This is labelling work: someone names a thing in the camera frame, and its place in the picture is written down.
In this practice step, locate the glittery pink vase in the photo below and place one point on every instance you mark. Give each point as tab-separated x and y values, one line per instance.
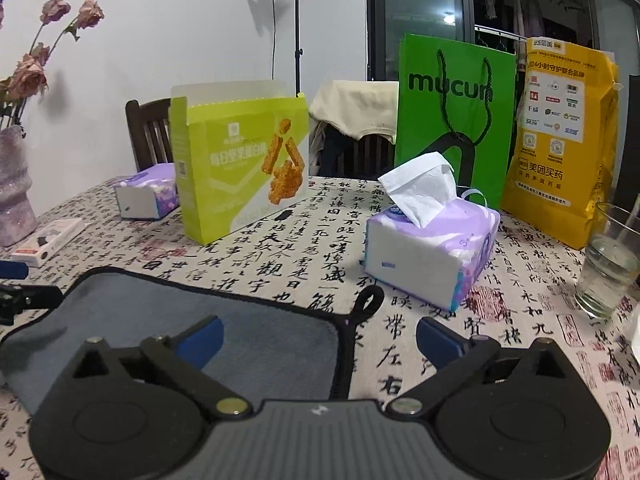
15	200

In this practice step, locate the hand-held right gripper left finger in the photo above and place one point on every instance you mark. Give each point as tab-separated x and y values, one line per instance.
202	341

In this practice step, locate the purple tissue pack with tissue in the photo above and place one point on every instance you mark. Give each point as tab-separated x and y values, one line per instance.
425	260

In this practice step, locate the open green snack box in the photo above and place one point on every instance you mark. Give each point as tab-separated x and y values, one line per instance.
225	185

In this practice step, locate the small white box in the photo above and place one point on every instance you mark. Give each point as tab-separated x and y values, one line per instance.
56	236

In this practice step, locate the green paper bag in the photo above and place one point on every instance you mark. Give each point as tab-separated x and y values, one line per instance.
425	125

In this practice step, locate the beige cloth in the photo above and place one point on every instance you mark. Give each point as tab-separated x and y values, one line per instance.
360	105

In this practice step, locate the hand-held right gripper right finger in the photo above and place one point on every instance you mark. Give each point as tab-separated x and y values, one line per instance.
441	342

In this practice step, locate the clear drinking glass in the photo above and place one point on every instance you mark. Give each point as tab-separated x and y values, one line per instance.
606	272

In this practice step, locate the calligraphy printed tablecloth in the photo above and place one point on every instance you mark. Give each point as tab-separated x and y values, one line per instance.
280	272

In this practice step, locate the grey towel with black edge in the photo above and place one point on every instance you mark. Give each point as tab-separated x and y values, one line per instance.
150	310

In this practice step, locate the dried pink roses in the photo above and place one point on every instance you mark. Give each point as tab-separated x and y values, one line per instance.
29	78

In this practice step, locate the hanging clothes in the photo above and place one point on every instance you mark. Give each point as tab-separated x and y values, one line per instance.
522	10

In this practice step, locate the yellow paper bag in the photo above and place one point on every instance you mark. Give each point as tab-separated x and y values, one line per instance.
550	190

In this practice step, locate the dark wooden chair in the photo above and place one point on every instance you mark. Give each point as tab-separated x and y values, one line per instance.
371	156
145	135

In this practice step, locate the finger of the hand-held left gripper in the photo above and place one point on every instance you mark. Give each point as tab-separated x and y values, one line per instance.
30	299
12	269

